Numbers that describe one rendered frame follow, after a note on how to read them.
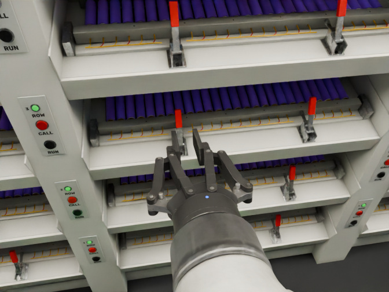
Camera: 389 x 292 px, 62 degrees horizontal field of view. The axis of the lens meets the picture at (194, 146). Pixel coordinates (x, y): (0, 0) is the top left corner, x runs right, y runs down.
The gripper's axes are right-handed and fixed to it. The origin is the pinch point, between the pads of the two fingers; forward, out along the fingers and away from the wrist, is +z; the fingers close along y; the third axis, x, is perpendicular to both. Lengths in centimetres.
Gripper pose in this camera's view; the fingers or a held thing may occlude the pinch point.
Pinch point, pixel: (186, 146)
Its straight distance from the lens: 50.9
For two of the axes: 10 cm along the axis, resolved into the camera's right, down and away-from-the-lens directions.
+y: 9.9, -1.0, 1.1
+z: -1.5, -4.8, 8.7
